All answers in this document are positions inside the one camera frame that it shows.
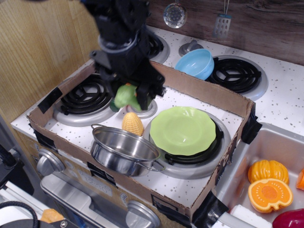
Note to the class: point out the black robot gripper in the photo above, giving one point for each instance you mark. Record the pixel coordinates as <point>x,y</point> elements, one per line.
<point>128,62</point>

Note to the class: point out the green toy broccoli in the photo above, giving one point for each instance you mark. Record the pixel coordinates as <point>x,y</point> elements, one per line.
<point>133,102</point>

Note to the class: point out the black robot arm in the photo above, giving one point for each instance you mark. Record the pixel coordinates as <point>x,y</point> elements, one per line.
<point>118,20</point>

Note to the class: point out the stainless steel pot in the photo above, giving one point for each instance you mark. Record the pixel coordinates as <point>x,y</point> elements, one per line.
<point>124,152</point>

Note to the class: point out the silver centre stove knob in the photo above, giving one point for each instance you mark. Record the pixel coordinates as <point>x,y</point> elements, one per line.
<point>144,114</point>

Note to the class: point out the silver stove knob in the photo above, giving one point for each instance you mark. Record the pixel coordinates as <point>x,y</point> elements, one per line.
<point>144,114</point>
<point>188,47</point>

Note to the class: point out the yellow toy corn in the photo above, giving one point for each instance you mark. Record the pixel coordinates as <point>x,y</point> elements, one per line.
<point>133,124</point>

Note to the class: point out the front left black burner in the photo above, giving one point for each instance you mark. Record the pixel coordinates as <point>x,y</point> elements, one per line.
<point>87,97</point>

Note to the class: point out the black burner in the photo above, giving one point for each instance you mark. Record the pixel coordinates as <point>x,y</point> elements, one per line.
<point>87,97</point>
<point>156,46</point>
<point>234,74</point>
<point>199,158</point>

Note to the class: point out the back left black burner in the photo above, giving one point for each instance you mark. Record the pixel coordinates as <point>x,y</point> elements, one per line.
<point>156,46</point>

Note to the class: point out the silver back stove knob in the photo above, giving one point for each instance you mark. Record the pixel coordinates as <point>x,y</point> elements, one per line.
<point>188,47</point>

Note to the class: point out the light green plastic plate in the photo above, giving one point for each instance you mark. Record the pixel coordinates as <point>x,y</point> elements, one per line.
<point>183,131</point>

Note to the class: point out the light blue plastic bowl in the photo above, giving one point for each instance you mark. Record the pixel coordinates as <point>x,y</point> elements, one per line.
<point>198,63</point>

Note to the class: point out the front right black burner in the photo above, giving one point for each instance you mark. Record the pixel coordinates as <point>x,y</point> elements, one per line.
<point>199,158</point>

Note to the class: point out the hanging silver strainer ladle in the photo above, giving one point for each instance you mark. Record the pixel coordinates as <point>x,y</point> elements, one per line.
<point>175,15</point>

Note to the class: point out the back right black burner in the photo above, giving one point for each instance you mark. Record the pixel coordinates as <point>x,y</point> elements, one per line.
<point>234,74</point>

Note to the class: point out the hanging silver slotted spatula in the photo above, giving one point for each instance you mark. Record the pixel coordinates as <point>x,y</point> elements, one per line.
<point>222,23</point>

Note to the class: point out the left silver oven knob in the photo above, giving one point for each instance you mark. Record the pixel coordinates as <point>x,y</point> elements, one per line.
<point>48,163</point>

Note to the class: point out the silver oven knob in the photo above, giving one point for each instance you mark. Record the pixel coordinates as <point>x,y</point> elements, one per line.
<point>140,216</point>
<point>48,163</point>

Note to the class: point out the brown cardboard fence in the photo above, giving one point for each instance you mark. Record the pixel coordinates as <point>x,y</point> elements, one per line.
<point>172,200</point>

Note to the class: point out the right silver oven knob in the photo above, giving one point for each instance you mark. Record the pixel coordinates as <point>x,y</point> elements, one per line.
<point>140,216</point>

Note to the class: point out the orange toy below stove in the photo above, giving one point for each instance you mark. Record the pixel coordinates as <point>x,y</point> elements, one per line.
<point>51,215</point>

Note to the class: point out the silver toy sink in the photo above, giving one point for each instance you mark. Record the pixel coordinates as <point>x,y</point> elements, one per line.
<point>271,143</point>

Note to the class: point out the orange toy pumpkin half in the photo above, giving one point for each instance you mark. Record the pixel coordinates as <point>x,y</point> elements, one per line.
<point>265,169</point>

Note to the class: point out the cut orange pumpkin half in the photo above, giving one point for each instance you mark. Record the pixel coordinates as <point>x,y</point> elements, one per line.
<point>269,195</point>

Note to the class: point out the orange toy piece at edge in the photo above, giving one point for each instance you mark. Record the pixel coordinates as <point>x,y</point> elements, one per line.
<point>300,180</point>

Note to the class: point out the dark red toy pepper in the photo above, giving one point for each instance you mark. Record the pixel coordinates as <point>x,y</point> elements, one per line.
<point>290,219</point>

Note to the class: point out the silver oven door handle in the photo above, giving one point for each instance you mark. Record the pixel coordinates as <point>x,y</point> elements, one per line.
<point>94,210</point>

